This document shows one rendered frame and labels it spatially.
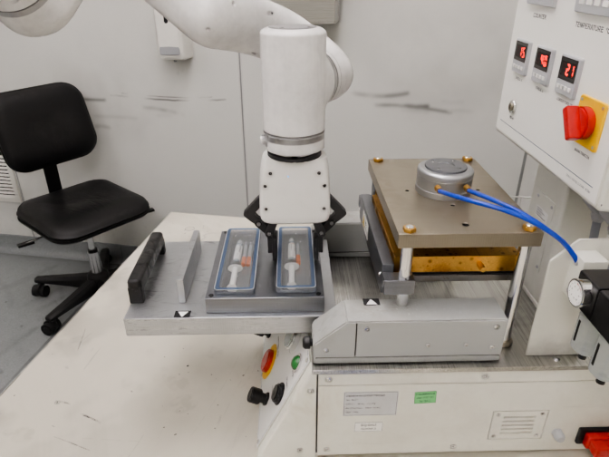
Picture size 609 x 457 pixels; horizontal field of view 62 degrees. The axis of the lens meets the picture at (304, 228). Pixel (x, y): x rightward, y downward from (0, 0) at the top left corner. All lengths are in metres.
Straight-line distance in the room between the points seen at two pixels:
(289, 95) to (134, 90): 1.84
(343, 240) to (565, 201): 0.36
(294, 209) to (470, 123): 1.57
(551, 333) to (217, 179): 1.90
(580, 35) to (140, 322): 0.67
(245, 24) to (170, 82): 1.64
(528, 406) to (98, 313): 0.83
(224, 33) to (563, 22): 0.44
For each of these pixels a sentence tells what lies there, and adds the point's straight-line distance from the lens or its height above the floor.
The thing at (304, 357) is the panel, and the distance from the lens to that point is 0.74.
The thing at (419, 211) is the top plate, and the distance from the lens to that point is 0.70.
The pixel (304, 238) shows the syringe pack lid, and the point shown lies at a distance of 0.83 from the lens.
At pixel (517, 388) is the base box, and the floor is 0.89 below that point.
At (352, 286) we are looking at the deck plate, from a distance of 0.85.
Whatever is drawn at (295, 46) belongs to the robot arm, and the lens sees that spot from 0.65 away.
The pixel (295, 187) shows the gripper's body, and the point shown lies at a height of 1.13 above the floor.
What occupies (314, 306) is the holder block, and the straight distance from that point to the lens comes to 0.72.
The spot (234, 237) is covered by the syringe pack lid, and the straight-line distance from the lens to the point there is 0.85.
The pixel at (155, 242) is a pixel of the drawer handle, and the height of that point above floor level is 1.01.
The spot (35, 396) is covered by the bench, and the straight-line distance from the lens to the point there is 1.02.
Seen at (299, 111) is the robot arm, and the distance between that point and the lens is 0.66.
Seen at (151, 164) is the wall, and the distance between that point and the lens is 2.54.
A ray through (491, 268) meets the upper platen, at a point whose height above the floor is 1.04.
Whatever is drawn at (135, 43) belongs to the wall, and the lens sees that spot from 2.41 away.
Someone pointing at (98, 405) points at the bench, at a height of 0.75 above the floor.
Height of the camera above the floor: 1.40
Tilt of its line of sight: 28 degrees down
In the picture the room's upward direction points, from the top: straight up
